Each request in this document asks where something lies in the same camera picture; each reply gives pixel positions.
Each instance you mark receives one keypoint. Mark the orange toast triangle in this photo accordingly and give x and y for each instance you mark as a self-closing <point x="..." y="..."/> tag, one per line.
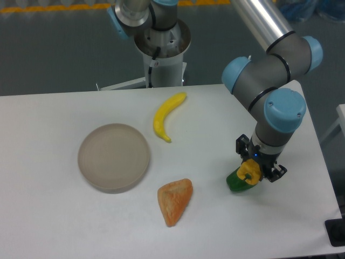
<point x="173" y="198"/>

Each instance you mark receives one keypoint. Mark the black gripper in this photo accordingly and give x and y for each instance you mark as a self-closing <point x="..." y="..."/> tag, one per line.
<point x="266" y="162"/>

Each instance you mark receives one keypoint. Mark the black device at table edge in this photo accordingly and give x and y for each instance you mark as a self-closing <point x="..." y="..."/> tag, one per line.
<point x="335" y="231"/>

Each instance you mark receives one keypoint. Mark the yellow pepper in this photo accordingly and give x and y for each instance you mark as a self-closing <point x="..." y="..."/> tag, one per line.
<point x="249" y="171"/>

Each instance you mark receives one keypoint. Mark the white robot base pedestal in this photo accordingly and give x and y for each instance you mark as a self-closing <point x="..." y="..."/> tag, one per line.
<point x="162" y="53"/>

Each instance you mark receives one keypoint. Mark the yellow banana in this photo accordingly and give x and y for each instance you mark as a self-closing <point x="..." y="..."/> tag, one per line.
<point x="163" y="111"/>

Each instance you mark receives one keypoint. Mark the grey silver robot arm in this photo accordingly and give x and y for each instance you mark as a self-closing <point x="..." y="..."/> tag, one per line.
<point x="260" y="87"/>

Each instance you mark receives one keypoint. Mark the green pepper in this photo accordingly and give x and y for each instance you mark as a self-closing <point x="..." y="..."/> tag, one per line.
<point x="235" y="183"/>

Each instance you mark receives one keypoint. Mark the beige round plate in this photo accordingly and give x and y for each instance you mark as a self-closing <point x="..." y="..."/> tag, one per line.
<point x="114" y="158"/>

